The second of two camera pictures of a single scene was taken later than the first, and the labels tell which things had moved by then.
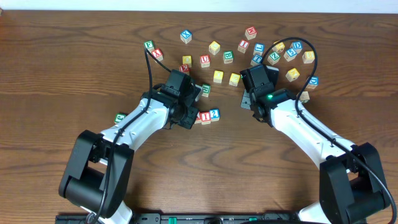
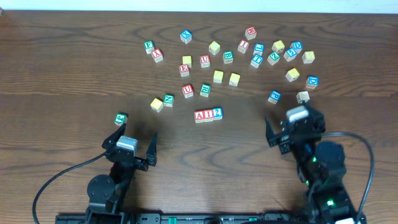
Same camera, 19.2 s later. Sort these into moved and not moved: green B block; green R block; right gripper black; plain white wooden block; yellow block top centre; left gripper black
Moved: right gripper black; left gripper black
Not moved: yellow block top centre; green R block; green B block; plain white wooden block
